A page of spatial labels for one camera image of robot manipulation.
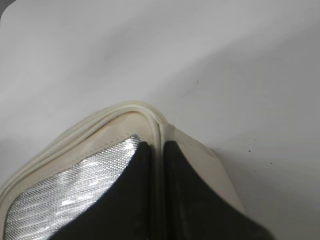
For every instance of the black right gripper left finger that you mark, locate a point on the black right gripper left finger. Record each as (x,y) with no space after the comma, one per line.
(122,213)

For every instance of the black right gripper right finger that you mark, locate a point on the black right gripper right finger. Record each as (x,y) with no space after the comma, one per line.
(195,211)

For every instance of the cream canvas zipper bag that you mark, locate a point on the cream canvas zipper bag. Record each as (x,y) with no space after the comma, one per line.
(77,168)

